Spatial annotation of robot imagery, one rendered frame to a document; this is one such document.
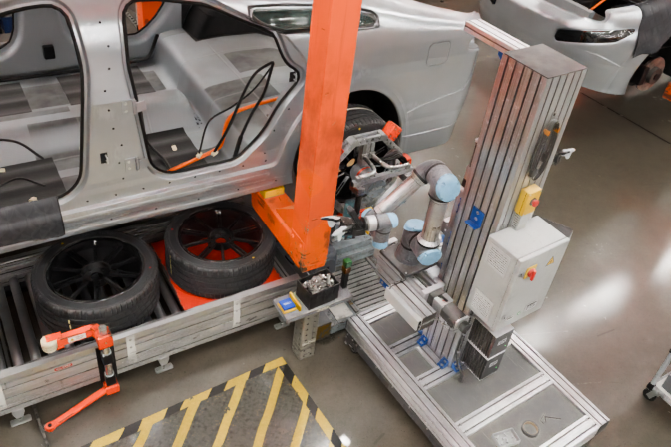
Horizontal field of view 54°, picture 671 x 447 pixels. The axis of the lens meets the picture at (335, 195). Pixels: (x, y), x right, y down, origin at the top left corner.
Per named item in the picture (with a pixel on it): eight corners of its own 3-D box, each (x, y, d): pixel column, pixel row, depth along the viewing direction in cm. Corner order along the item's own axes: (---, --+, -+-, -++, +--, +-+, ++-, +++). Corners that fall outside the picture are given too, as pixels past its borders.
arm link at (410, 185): (428, 145, 310) (354, 213, 320) (439, 158, 301) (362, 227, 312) (441, 157, 317) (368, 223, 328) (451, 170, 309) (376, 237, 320)
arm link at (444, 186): (427, 247, 338) (450, 161, 305) (440, 267, 327) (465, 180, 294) (406, 250, 334) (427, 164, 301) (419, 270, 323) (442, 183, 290)
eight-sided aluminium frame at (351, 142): (387, 194, 429) (401, 123, 396) (392, 200, 425) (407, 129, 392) (316, 215, 403) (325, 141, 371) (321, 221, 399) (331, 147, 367)
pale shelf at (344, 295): (337, 280, 382) (338, 276, 381) (352, 299, 371) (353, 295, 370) (272, 302, 362) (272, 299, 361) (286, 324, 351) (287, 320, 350)
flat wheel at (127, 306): (88, 364, 335) (82, 333, 321) (11, 300, 362) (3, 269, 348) (184, 294, 380) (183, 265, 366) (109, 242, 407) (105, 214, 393)
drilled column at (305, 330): (306, 342, 396) (312, 294, 371) (314, 354, 390) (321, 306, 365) (291, 348, 392) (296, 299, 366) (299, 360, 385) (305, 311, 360)
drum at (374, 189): (365, 176, 407) (369, 158, 399) (384, 195, 394) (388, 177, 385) (346, 181, 401) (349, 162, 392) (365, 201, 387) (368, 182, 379)
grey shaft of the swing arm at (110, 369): (118, 382, 354) (109, 319, 324) (121, 390, 350) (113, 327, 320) (101, 388, 350) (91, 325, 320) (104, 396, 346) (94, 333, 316)
